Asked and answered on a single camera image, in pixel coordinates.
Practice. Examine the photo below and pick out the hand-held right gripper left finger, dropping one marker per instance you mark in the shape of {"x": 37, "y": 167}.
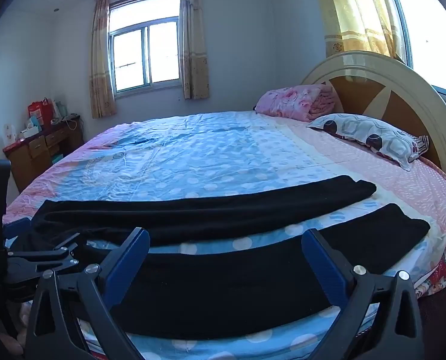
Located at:
{"x": 131, "y": 258}

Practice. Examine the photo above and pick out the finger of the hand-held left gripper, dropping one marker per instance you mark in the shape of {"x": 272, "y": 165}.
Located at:
{"x": 18, "y": 228}
{"x": 46, "y": 257}

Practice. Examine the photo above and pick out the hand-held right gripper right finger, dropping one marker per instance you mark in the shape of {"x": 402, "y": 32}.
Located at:
{"x": 322, "y": 264}

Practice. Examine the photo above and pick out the black pants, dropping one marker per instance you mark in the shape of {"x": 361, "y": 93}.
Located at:
{"x": 208, "y": 210}

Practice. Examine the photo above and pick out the brown wooden desk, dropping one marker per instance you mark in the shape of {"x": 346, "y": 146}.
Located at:
{"x": 35, "y": 161}

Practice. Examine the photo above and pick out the white tissue box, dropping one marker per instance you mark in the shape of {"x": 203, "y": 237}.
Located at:
{"x": 29, "y": 133}

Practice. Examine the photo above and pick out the red gift bag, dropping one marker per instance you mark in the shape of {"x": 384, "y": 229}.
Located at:
{"x": 39, "y": 111}

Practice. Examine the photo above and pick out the pale green bag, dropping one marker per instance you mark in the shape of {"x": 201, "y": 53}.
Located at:
{"x": 59, "y": 109}

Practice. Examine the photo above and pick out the red floral bed cover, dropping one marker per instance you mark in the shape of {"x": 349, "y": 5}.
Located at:
{"x": 444, "y": 270}

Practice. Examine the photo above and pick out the blue pink dotted bed sheet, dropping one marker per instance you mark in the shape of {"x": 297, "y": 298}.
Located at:
{"x": 208, "y": 150}

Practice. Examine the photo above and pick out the white patterned pillow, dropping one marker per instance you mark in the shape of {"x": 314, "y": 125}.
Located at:
{"x": 369, "y": 135}

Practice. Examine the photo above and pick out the pink pillow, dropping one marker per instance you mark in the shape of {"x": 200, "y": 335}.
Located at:
{"x": 298, "y": 101}

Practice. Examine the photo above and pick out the beige floral curtain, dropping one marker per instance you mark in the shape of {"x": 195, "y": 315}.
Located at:
{"x": 102, "y": 63}
{"x": 194, "y": 45}

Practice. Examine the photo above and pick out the cream wooden bed headboard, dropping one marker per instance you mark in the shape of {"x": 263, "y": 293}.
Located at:
{"x": 376, "y": 90}

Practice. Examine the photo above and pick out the sliding glass window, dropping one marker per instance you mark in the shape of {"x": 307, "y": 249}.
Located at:
{"x": 144, "y": 56}

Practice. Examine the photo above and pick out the yellow patterned curtain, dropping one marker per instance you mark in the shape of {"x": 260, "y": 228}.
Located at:
{"x": 358, "y": 11}

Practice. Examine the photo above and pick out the large bright window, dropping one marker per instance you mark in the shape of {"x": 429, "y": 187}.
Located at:
{"x": 429, "y": 26}

